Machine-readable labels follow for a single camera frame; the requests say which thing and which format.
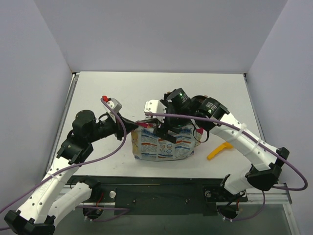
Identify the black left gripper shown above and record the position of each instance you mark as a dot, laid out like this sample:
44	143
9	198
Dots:
120	129

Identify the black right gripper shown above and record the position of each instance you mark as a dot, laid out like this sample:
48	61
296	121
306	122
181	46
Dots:
165	134

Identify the pet food bag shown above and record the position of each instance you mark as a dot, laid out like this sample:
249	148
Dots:
147	146

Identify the yellow plastic scoop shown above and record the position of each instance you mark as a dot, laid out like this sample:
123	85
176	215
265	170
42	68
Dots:
219	149

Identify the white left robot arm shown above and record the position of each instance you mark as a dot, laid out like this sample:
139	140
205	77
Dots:
76	148

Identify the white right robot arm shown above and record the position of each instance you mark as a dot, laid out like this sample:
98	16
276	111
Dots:
214	118

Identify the black fish cat bowl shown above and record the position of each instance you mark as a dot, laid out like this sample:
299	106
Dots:
167	96

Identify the black paw cat bowl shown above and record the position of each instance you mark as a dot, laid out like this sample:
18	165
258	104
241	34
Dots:
199	98

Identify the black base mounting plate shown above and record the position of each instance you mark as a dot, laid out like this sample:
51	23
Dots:
159	196

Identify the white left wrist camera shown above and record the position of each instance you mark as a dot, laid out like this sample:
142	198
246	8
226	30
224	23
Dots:
114	104

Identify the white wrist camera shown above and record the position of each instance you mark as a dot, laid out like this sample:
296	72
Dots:
154	106
114	104

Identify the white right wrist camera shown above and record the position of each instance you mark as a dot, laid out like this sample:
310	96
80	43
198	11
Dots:
154	106

